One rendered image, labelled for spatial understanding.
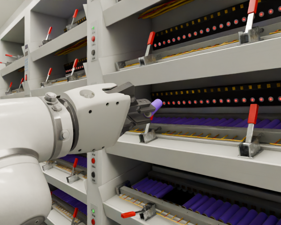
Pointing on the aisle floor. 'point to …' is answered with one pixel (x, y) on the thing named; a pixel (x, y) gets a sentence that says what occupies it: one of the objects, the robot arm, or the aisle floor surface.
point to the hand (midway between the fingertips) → (140, 112)
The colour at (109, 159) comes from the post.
